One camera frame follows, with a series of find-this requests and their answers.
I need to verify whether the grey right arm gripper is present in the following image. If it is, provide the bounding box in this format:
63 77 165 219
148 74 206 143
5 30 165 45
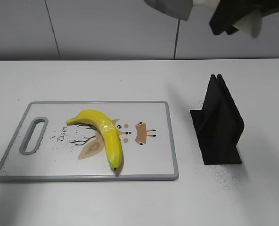
144 0 279 35

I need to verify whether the white-handled kitchen knife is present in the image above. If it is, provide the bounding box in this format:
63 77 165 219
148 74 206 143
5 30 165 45
193 0 263 38

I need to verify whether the yellow plastic banana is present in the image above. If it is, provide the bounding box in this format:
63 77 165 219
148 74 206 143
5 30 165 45
66 109 124 175

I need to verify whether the black knife stand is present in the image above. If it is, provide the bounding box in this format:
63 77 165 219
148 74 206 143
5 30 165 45
190 74 245 165

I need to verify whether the white grey-rimmed cutting board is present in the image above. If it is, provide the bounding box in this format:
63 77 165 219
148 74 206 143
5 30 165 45
0 101 180 183

